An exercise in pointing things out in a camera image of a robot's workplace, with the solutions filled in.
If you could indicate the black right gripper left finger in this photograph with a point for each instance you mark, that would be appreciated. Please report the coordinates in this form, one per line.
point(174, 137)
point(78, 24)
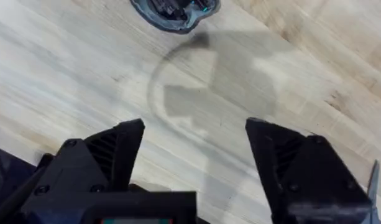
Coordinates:
point(115, 155)

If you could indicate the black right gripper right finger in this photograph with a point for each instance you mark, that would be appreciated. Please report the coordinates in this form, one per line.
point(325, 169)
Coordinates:
point(305, 174)

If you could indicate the grey-blue soft zip bag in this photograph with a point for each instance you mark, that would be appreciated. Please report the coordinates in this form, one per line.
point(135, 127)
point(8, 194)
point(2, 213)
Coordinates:
point(181, 17)

